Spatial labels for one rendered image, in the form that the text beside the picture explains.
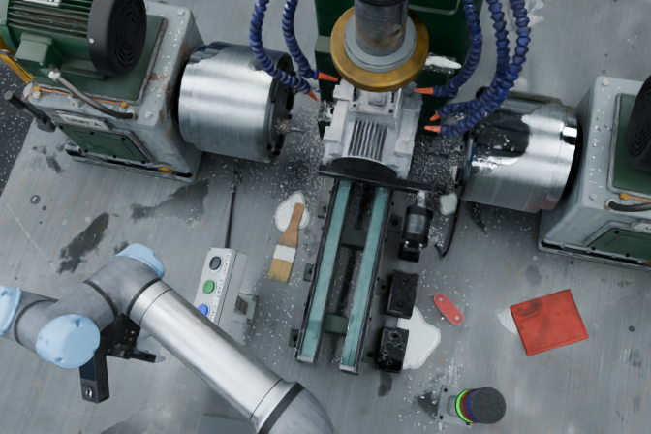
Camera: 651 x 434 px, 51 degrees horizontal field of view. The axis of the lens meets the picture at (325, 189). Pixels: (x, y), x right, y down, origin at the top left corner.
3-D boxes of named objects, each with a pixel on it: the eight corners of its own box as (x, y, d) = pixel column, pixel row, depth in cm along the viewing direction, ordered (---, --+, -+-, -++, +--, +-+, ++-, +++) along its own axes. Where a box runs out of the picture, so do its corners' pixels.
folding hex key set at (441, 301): (465, 319, 160) (467, 318, 158) (455, 328, 160) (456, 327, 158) (440, 291, 163) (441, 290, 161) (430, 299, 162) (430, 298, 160)
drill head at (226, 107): (172, 62, 172) (142, 7, 149) (313, 87, 168) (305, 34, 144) (143, 153, 165) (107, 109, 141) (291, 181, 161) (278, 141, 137)
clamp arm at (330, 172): (433, 186, 150) (320, 165, 153) (434, 181, 147) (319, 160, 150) (430, 201, 149) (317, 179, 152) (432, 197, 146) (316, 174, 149)
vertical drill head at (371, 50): (343, 32, 141) (333, -152, 95) (429, 46, 139) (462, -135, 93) (325, 109, 136) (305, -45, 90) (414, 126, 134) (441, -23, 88)
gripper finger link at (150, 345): (181, 335, 129) (145, 325, 121) (172, 367, 127) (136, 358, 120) (170, 333, 130) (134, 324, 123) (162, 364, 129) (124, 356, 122)
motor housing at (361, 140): (341, 101, 166) (339, 63, 148) (418, 114, 164) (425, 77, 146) (324, 176, 160) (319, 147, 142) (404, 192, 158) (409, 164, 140)
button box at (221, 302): (224, 253, 147) (207, 245, 143) (248, 255, 143) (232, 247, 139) (202, 331, 142) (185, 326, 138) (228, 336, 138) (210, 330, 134)
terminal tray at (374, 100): (357, 74, 151) (357, 58, 144) (405, 81, 150) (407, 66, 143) (347, 123, 148) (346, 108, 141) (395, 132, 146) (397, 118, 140)
